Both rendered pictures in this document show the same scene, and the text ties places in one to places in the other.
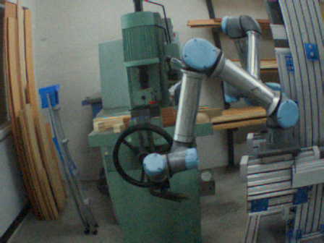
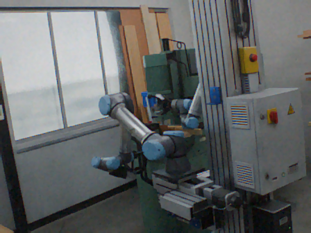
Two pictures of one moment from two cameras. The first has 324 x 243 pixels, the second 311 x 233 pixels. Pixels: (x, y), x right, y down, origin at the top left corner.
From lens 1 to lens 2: 194 cm
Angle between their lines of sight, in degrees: 43
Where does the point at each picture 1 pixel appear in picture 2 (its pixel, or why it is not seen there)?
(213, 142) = not seen: outside the picture
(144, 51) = (153, 87)
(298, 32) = (206, 75)
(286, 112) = (147, 149)
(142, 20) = (150, 62)
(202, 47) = (103, 102)
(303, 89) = (209, 128)
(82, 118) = not seen: hidden behind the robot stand
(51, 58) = not seen: hidden behind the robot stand
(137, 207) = (146, 186)
